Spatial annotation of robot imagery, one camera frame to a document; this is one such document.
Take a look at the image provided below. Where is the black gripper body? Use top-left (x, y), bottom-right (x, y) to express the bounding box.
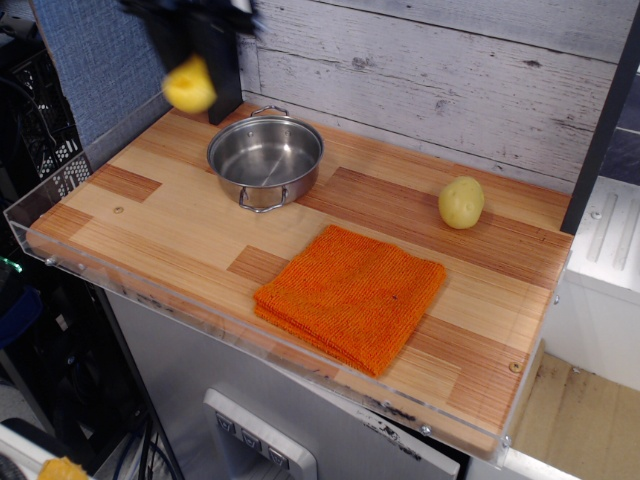
top-left (120, 1), bottom-right (260, 35)

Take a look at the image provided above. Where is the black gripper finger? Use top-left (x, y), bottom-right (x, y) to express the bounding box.
top-left (144, 17), bottom-right (202, 73)

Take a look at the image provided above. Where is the yellow handle white knife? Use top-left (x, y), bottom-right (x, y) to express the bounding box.
top-left (162, 54), bottom-right (217, 114)

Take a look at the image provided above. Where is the orange knitted towel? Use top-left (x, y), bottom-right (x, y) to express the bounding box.
top-left (254, 225), bottom-right (447, 377)

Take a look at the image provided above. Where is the stainless steel pot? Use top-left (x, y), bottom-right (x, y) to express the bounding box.
top-left (207, 106), bottom-right (325, 213)

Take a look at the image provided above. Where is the black plastic crate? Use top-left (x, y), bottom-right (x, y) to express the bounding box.
top-left (7, 50), bottom-right (92, 197)

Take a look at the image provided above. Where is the yellow toy potato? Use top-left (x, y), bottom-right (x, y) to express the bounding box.
top-left (438, 176), bottom-right (485, 230)

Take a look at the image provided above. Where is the clear acrylic table guard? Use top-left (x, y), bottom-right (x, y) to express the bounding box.
top-left (8, 111), bottom-right (571, 461)

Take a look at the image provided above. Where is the silver cabinet with dispenser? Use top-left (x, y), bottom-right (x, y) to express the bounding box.
top-left (106, 293), bottom-right (469, 479)

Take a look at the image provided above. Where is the yellow foam object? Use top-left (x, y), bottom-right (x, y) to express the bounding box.
top-left (37, 457), bottom-right (89, 480)

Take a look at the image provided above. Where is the white grooved block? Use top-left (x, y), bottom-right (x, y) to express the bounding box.
top-left (565, 176), bottom-right (639, 303)

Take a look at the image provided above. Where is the black vertical post left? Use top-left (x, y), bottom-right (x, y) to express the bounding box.
top-left (202, 24), bottom-right (243, 125)

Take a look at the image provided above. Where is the black vertical post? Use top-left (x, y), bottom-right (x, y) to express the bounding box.
top-left (560, 8), bottom-right (639, 235)
top-left (202, 24), bottom-right (243, 125)

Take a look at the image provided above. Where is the black vertical post right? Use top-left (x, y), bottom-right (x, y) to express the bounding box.
top-left (560, 8), bottom-right (639, 235)

